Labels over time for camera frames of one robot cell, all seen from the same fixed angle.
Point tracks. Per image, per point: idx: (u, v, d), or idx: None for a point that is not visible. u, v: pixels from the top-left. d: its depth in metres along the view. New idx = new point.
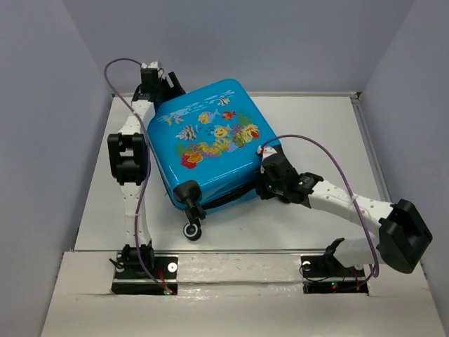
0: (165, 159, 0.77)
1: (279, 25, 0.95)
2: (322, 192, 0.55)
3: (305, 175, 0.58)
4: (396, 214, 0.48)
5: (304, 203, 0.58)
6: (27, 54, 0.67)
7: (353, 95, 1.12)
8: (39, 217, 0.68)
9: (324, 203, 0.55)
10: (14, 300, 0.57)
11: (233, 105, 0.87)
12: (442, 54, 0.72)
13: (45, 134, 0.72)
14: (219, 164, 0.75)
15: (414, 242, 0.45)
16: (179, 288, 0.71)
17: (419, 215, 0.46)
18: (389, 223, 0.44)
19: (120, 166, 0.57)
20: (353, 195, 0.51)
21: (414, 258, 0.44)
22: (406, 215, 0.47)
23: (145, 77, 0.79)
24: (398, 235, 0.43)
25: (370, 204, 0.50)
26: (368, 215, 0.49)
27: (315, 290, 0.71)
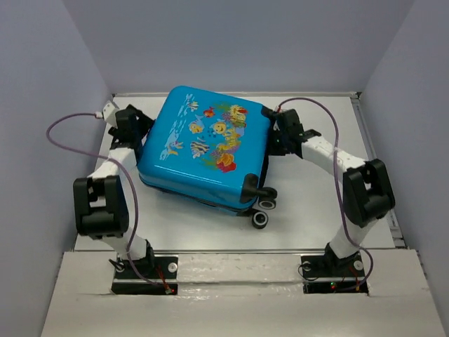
0: (205, 177, 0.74)
1: (278, 26, 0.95)
2: (313, 142, 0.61)
3: (307, 130, 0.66)
4: (367, 172, 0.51)
5: (299, 154, 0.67)
6: (28, 55, 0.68)
7: (353, 95, 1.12)
8: (40, 217, 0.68)
9: (312, 154, 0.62)
10: (14, 298, 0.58)
11: (205, 104, 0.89)
12: (440, 52, 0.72)
13: (45, 135, 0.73)
14: (250, 153, 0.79)
15: (374, 199, 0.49)
16: (180, 288, 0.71)
17: (386, 177, 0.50)
18: (353, 172, 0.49)
19: (88, 219, 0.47)
20: (337, 148, 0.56)
21: (368, 210, 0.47)
22: (375, 175, 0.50)
23: (122, 123, 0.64)
24: (357, 182, 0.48)
25: (347, 158, 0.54)
26: (342, 164, 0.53)
27: (315, 289, 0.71)
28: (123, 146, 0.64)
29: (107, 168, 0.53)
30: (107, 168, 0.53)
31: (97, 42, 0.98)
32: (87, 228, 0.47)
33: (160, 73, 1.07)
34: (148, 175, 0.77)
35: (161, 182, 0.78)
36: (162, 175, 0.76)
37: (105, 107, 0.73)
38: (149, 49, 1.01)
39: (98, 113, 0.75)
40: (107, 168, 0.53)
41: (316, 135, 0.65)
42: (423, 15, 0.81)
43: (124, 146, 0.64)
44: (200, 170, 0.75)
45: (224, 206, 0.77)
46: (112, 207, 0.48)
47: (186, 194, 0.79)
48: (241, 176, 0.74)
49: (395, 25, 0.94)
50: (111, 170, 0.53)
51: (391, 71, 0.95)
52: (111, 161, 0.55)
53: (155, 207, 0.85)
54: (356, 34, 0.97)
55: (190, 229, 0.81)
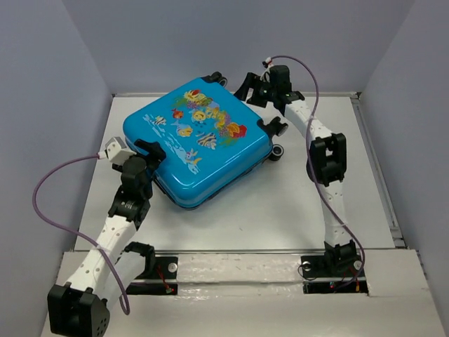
0: (237, 152, 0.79)
1: (278, 26, 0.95)
2: (295, 106, 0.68)
3: (293, 93, 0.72)
4: (331, 142, 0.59)
5: (281, 111, 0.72)
6: (27, 55, 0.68)
7: (353, 95, 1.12)
8: (40, 216, 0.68)
9: (293, 116, 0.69)
10: (14, 298, 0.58)
11: (166, 114, 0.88)
12: (441, 53, 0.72)
13: (45, 135, 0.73)
14: (241, 111, 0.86)
15: (331, 165, 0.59)
16: (180, 288, 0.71)
17: (344, 148, 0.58)
18: (319, 142, 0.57)
19: (61, 324, 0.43)
20: (312, 116, 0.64)
21: (324, 173, 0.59)
22: (336, 146, 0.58)
23: (128, 184, 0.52)
24: (320, 151, 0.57)
25: (318, 128, 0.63)
26: (313, 132, 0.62)
27: (315, 289, 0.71)
28: (125, 208, 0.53)
29: (95, 262, 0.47)
30: (97, 262, 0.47)
31: (97, 42, 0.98)
32: (59, 328, 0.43)
33: (159, 73, 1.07)
34: (196, 196, 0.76)
35: (207, 191, 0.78)
36: (208, 182, 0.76)
37: (109, 146, 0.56)
38: (149, 49, 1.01)
39: (100, 152, 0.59)
40: (94, 260, 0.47)
41: (301, 96, 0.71)
42: (423, 15, 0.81)
43: (125, 208, 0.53)
44: (232, 149, 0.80)
45: (256, 163, 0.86)
46: (85, 326, 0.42)
47: (224, 183, 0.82)
48: (257, 128, 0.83)
49: (395, 25, 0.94)
50: (95, 276, 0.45)
51: (391, 71, 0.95)
52: (102, 254, 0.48)
53: (155, 207, 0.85)
54: (356, 34, 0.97)
55: (190, 229, 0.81)
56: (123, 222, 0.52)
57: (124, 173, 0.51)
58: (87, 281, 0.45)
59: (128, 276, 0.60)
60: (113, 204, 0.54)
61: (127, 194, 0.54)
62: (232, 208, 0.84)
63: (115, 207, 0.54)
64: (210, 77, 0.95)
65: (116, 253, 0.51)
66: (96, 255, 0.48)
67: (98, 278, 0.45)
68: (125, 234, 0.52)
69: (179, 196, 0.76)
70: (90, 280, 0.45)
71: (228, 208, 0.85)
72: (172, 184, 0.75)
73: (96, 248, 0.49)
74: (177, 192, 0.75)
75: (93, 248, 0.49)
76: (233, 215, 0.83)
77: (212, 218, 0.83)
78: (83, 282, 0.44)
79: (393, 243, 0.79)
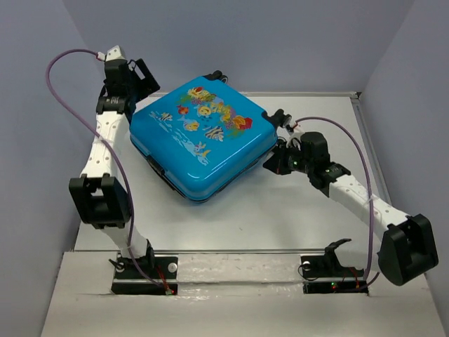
0: (245, 143, 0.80)
1: (278, 26, 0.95)
2: (344, 184, 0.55)
3: (334, 166, 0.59)
4: (408, 227, 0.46)
5: (323, 190, 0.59)
6: (27, 55, 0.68)
7: (353, 95, 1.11)
8: (39, 216, 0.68)
9: (342, 196, 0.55)
10: (13, 298, 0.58)
11: (172, 109, 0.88)
12: (441, 52, 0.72)
13: (45, 135, 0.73)
14: (245, 105, 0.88)
15: (416, 259, 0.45)
16: (180, 288, 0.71)
17: (431, 235, 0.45)
18: (396, 231, 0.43)
19: (91, 212, 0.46)
20: (372, 196, 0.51)
21: (408, 273, 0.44)
22: (418, 232, 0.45)
23: (111, 75, 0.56)
24: (401, 244, 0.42)
25: (385, 209, 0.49)
26: (380, 217, 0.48)
27: (315, 289, 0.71)
28: (112, 102, 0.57)
29: (102, 154, 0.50)
30: (103, 154, 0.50)
31: (97, 42, 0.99)
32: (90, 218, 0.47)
33: (159, 73, 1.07)
34: (206, 188, 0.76)
35: (217, 182, 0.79)
36: (219, 174, 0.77)
37: (110, 52, 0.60)
38: (149, 49, 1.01)
39: (99, 52, 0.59)
40: (101, 152, 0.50)
41: (346, 170, 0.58)
42: (423, 16, 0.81)
43: (113, 102, 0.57)
44: (240, 140, 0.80)
45: (264, 154, 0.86)
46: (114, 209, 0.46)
47: (232, 175, 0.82)
48: (262, 119, 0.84)
49: (395, 25, 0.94)
50: (106, 164, 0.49)
51: (391, 71, 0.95)
52: (106, 146, 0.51)
53: (156, 207, 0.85)
54: (356, 34, 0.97)
55: (190, 229, 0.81)
56: (114, 116, 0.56)
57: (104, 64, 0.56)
58: (101, 169, 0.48)
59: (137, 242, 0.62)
60: (99, 103, 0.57)
61: (111, 91, 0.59)
62: (232, 207, 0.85)
63: (102, 104, 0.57)
64: (212, 75, 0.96)
65: (118, 146, 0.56)
66: (101, 147, 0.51)
67: (109, 163, 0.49)
68: (121, 126, 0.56)
69: (189, 189, 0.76)
70: (104, 168, 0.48)
71: (228, 208, 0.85)
72: (183, 177, 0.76)
73: (99, 140, 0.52)
74: (188, 185, 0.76)
75: (97, 140, 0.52)
76: (233, 215, 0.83)
77: (213, 218, 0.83)
78: (97, 169, 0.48)
79: None
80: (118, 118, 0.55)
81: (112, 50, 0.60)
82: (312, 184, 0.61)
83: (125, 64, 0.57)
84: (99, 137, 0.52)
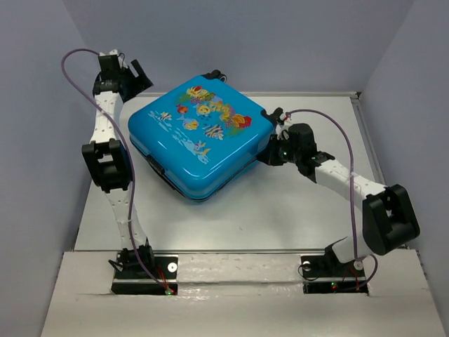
0: (245, 141, 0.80)
1: (278, 26, 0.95)
2: (327, 166, 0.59)
3: (320, 154, 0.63)
4: (387, 199, 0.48)
5: (311, 177, 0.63)
6: (27, 56, 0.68)
7: (353, 95, 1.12)
8: (39, 216, 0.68)
9: (327, 178, 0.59)
10: (13, 298, 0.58)
11: (171, 109, 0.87)
12: (442, 53, 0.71)
13: (44, 135, 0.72)
14: (245, 104, 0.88)
15: (396, 228, 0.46)
16: (179, 288, 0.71)
17: (410, 205, 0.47)
18: (374, 199, 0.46)
19: (101, 174, 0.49)
20: (353, 173, 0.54)
21: (391, 240, 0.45)
22: (397, 203, 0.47)
23: (105, 63, 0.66)
24: (379, 210, 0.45)
25: (365, 183, 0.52)
26: (360, 190, 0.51)
27: (315, 289, 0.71)
28: (105, 86, 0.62)
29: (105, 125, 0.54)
30: (105, 125, 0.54)
31: (97, 42, 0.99)
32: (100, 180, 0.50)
33: (159, 73, 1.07)
34: (206, 187, 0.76)
35: (217, 182, 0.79)
36: (219, 172, 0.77)
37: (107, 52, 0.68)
38: (149, 49, 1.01)
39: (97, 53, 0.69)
40: (104, 123, 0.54)
41: (330, 157, 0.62)
42: (423, 17, 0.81)
43: (106, 86, 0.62)
44: (240, 138, 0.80)
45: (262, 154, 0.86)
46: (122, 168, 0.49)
47: (232, 173, 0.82)
48: (261, 117, 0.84)
49: (396, 25, 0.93)
50: (110, 132, 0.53)
51: (391, 71, 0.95)
52: (108, 118, 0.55)
53: (156, 206, 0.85)
54: (357, 34, 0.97)
55: (190, 229, 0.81)
56: (109, 95, 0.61)
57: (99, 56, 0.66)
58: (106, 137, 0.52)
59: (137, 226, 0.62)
60: (95, 86, 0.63)
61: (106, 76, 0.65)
62: (232, 207, 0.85)
63: (97, 87, 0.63)
64: (211, 74, 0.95)
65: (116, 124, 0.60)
66: (104, 119, 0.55)
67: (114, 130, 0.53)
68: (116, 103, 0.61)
69: (189, 188, 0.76)
70: (109, 135, 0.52)
71: (228, 208, 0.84)
72: (183, 176, 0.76)
73: (101, 114, 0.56)
74: (189, 184, 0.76)
75: (99, 113, 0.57)
76: (233, 215, 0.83)
77: (212, 218, 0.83)
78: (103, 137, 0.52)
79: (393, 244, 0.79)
80: (114, 96, 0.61)
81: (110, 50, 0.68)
82: (301, 172, 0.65)
83: (118, 57, 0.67)
84: (102, 111, 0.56)
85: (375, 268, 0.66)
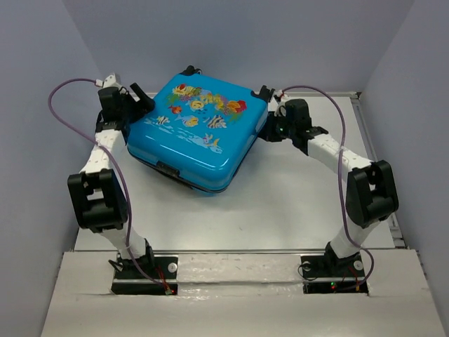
0: (247, 123, 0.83)
1: (278, 27, 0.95)
2: (320, 140, 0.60)
3: (314, 127, 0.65)
4: (372, 173, 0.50)
5: (304, 149, 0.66)
6: (25, 56, 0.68)
7: (353, 95, 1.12)
8: (38, 217, 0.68)
9: (318, 150, 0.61)
10: (13, 298, 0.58)
11: (165, 112, 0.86)
12: (442, 53, 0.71)
13: (44, 136, 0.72)
14: (234, 92, 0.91)
15: (377, 201, 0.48)
16: (180, 288, 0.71)
17: (391, 179, 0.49)
18: (360, 172, 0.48)
19: (88, 213, 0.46)
20: (342, 147, 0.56)
21: (370, 211, 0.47)
22: (380, 177, 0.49)
23: (105, 102, 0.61)
24: (362, 183, 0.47)
25: (353, 158, 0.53)
26: (347, 163, 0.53)
27: (315, 289, 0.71)
28: (109, 126, 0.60)
29: (99, 156, 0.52)
30: (101, 156, 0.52)
31: (97, 42, 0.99)
32: (87, 220, 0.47)
33: (159, 73, 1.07)
34: (226, 175, 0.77)
35: (233, 170, 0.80)
36: (234, 158, 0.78)
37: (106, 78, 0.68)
38: (149, 50, 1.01)
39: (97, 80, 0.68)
40: (99, 155, 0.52)
41: (324, 132, 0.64)
42: (423, 17, 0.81)
43: (109, 126, 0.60)
44: (242, 121, 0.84)
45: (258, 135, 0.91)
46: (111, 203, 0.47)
47: (241, 159, 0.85)
48: (253, 98, 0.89)
49: (396, 25, 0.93)
50: (104, 163, 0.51)
51: (392, 71, 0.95)
52: (105, 149, 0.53)
53: (156, 206, 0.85)
54: (357, 34, 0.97)
55: (190, 229, 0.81)
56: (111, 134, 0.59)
57: (99, 93, 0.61)
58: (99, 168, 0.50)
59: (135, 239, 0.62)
60: (97, 126, 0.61)
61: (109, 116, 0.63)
62: (232, 207, 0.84)
63: (100, 127, 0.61)
64: (185, 71, 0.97)
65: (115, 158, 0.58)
66: (99, 152, 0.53)
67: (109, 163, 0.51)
68: (117, 142, 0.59)
69: (209, 180, 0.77)
70: (102, 166, 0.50)
71: (227, 207, 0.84)
72: (201, 171, 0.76)
73: (98, 147, 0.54)
74: (209, 176, 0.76)
75: (95, 147, 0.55)
76: (233, 215, 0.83)
77: (213, 218, 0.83)
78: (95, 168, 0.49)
79: (393, 244, 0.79)
80: (114, 135, 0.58)
81: (109, 78, 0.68)
82: (295, 144, 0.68)
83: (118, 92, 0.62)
84: (98, 145, 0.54)
85: (372, 268, 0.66)
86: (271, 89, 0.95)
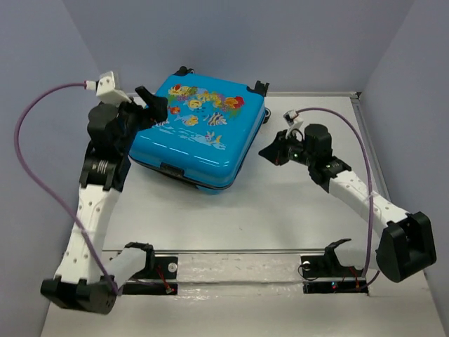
0: (247, 119, 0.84)
1: (278, 26, 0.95)
2: (344, 180, 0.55)
3: (334, 161, 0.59)
4: (407, 225, 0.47)
5: (323, 187, 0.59)
6: (24, 55, 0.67)
7: (353, 95, 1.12)
8: (38, 217, 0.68)
9: (342, 192, 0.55)
10: (13, 298, 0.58)
11: None
12: (441, 53, 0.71)
13: (43, 136, 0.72)
14: (231, 88, 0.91)
15: (414, 260, 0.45)
16: (179, 288, 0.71)
17: (429, 233, 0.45)
18: (396, 227, 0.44)
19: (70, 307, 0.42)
20: (372, 192, 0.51)
21: (407, 269, 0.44)
22: (417, 228, 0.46)
23: (97, 137, 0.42)
24: (400, 241, 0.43)
25: (385, 206, 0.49)
26: (379, 213, 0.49)
27: (315, 289, 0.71)
28: (99, 172, 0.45)
29: (80, 250, 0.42)
30: (81, 249, 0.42)
31: (97, 42, 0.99)
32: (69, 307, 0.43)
33: (159, 73, 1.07)
34: (231, 171, 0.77)
35: (236, 166, 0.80)
36: (238, 154, 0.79)
37: (102, 79, 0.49)
38: (149, 49, 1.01)
39: (88, 81, 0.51)
40: (78, 248, 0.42)
41: (344, 165, 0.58)
42: (423, 17, 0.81)
43: (99, 172, 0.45)
44: (242, 117, 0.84)
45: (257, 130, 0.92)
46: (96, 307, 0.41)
47: (243, 155, 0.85)
48: (250, 94, 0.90)
49: (395, 25, 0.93)
50: (85, 264, 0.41)
51: (391, 71, 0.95)
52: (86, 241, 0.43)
53: (156, 207, 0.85)
54: (357, 34, 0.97)
55: (190, 229, 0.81)
56: (100, 193, 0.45)
57: (89, 124, 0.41)
58: (78, 272, 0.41)
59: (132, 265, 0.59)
60: (83, 169, 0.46)
61: (99, 152, 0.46)
62: (232, 208, 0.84)
63: (88, 173, 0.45)
64: (178, 71, 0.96)
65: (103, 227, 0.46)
66: (80, 240, 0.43)
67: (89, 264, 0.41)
68: (108, 201, 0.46)
69: (214, 177, 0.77)
70: (80, 269, 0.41)
71: (228, 207, 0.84)
72: (205, 169, 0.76)
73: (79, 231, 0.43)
74: (214, 173, 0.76)
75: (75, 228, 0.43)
76: (233, 215, 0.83)
77: (213, 218, 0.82)
78: (74, 274, 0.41)
79: None
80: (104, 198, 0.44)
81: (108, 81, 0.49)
82: (311, 178, 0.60)
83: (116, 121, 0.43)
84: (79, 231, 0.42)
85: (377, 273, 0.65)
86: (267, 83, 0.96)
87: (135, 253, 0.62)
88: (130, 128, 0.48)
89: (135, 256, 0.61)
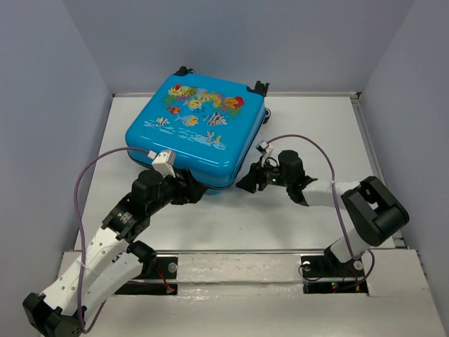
0: (247, 119, 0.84)
1: (278, 26, 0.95)
2: (311, 185, 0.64)
3: (307, 179, 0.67)
4: (367, 192, 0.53)
5: (303, 202, 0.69)
6: (24, 56, 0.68)
7: (353, 95, 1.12)
8: (38, 217, 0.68)
9: (312, 194, 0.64)
10: (12, 298, 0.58)
11: (163, 113, 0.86)
12: (442, 53, 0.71)
13: (43, 136, 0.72)
14: (231, 88, 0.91)
15: (388, 215, 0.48)
16: (180, 288, 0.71)
17: (386, 189, 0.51)
18: (352, 192, 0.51)
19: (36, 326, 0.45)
20: (333, 180, 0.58)
21: (380, 225, 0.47)
22: (374, 191, 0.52)
23: (137, 192, 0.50)
24: (357, 200, 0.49)
25: (344, 183, 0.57)
26: (339, 190, 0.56)
27: (315, 290, 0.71)
28: (120, 220, 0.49)
29: (72, 279, 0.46)
30: (74, 280, 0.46)
31: (97, 42, 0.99)
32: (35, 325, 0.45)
33: (160, 74, 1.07)
34: (231, 171, 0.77)
35: (236, 166, 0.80)
36: (238, 154, 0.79)
37: (161, 152, 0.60)
38: (149, 49, 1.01)
39: (150, 152, 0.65)
40: (72, 276, 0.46)
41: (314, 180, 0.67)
42: (423, 17, 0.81)
43: (121, 220, 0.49)
44: (242, 117, 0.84)
45: (257, 130, 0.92)
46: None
47: (244, 155, 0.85)
48: (250, 94, 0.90)
49: (395, 25, 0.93)
50: (68, 295, 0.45)
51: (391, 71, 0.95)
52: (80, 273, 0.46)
53: None
54: (357, 34, 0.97)
55: (190, 229, 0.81)
56: (112, 238, 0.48)
57: (135, 180, 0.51)
58: (59, 300, 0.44)
59: (123, 277, 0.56)
60: (109, 213, 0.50)
61: (132, 206, 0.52)
62: (232, 207, 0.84)
63: (111, 217, 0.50)
64: (178, 71, 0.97)
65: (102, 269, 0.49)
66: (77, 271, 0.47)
67: (71, 298, 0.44)
68: (114, 250, 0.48)
69: (214, 177, 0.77)
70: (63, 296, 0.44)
71: (227, 208, 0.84)
72: (205, 168, 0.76)
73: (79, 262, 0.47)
74: (214, 173, 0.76)
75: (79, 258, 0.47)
76: (233, 215, 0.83)
77: (212, 218, 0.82)
78: (56, 299, 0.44)
79: (393, 243, 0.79)
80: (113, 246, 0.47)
81: (162, 153, 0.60)
82: (291, 196, 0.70)
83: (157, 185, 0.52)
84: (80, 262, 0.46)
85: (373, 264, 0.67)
86: (267, 83, 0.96)
87: (127, 267, 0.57)
88: (158, 200, 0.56)
89: (127, 272, 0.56)
